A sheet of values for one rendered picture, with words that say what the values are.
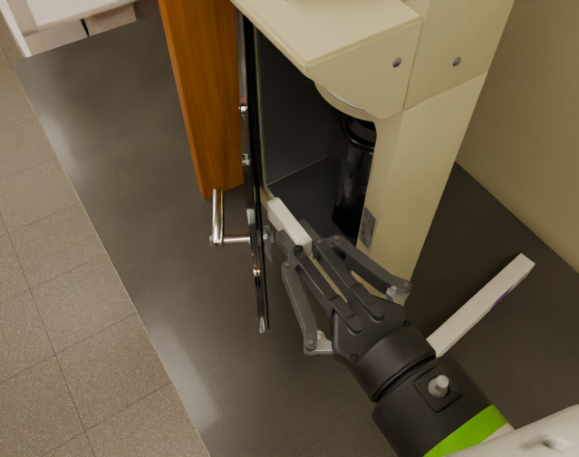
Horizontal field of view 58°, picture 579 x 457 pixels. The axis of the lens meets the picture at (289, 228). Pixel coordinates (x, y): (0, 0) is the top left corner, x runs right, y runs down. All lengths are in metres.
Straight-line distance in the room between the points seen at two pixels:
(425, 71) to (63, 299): 1.82
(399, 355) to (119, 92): 1.01
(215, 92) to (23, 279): 1.53
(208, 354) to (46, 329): 1.29
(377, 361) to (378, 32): 0.27
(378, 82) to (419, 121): 0.10
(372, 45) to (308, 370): 0.57
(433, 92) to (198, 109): 0.46
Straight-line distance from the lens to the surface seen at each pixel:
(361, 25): 0.44
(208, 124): 0.92
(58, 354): 2.06
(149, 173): 1.12
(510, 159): 1.10
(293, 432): 0.84
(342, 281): 0.53
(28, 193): 2.53
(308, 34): 0.43
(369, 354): 0.48
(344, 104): 0.65
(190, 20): 0.80
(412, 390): 0.46
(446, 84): 0.55
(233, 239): 0.67
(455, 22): 0.50
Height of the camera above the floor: 1.75
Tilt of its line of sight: 55 degrees down
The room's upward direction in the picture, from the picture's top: straight up
